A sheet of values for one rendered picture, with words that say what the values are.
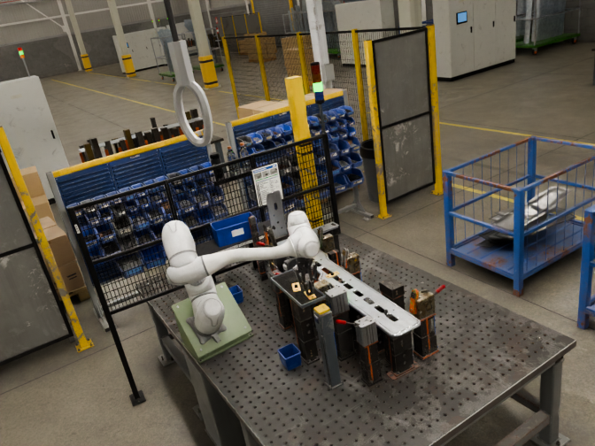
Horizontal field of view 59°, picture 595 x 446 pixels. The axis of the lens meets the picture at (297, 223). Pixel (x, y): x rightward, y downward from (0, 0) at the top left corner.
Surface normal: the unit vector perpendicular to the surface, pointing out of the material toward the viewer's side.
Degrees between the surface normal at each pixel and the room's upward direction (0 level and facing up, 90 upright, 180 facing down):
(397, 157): 90
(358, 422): 0
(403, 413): 0
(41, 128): 90
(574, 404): 0
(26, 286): 92
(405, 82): 91
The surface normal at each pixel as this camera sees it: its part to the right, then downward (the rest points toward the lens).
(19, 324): 0.59, 0.27
